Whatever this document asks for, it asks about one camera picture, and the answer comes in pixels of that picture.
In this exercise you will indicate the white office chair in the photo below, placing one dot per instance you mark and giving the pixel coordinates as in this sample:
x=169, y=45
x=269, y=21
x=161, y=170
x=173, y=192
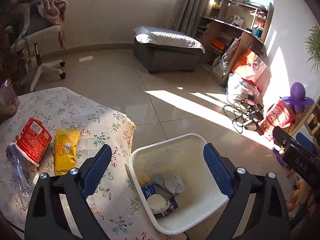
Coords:
x=34, y=39

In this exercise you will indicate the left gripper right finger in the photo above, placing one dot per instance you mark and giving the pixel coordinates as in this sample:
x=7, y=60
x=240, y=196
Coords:
x=269, y=217

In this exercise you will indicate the orange white shopping bags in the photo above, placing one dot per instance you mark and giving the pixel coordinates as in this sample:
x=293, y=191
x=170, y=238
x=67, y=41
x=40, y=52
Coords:
x=243, y=78

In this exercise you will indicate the red snack bag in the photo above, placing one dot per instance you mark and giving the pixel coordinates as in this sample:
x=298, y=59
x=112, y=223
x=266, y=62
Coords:
x=33, y=141

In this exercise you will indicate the white trash bin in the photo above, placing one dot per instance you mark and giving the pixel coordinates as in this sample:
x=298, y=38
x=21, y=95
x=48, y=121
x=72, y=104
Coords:
x=181, y=155

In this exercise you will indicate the white quilted cushion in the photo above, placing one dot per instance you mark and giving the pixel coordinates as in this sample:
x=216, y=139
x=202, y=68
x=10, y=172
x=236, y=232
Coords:
x=166, y=37

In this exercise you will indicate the white paper on floor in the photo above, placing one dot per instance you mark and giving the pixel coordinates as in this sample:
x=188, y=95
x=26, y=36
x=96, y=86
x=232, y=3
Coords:
x=87, y=58

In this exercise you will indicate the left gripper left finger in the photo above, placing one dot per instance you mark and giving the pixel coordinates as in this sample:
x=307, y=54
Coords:
x=46, y=218

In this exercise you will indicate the clear plastic jar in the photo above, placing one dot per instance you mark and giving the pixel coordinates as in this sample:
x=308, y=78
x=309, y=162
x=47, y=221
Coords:
x=9, y=99

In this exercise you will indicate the white paper cup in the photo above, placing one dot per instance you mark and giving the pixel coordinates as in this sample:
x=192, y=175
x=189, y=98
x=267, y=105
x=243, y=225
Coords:
x=157, y=203

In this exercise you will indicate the light blue box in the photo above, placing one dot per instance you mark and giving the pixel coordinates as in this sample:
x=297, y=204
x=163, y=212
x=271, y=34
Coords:
x=160, y=188

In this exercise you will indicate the grey ottoman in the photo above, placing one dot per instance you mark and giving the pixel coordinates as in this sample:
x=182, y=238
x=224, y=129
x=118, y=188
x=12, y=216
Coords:
x=156, y=58

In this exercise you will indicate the wooden shelf desk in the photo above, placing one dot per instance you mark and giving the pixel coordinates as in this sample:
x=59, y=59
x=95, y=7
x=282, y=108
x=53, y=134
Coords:
x=235, y=19

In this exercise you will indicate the person's right hand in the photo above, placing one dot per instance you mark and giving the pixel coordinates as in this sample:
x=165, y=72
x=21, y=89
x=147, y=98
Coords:
x=304, y=194

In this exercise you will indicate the clear plastic bottle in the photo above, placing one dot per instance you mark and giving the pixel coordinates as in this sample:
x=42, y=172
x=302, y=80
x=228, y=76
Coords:
x=20, y=171

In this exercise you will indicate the grey curtain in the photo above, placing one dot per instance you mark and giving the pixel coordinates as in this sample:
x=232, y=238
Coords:
x=187, y=15

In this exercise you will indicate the yellow snack bag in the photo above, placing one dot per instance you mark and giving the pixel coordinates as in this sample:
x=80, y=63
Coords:
x=65, y=144

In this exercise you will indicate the purple toy ball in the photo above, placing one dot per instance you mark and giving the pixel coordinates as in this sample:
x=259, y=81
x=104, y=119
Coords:
x=297, y=99

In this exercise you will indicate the floral tablecloth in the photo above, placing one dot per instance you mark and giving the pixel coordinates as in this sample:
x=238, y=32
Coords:
x=115, y=203

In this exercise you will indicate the red gift bag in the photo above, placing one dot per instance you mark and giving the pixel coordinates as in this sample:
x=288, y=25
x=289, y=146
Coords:
x=279, y=114

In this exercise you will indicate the green potted plant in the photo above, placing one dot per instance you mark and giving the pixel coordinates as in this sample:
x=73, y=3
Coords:
x=312, y=44

